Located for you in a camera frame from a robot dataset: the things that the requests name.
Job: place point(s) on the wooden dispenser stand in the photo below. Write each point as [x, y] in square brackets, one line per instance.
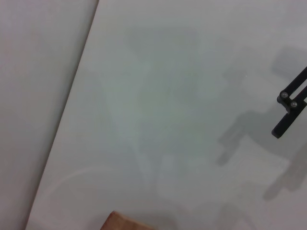
[124, 221]

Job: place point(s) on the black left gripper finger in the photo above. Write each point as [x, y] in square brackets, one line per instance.
[289, 107]

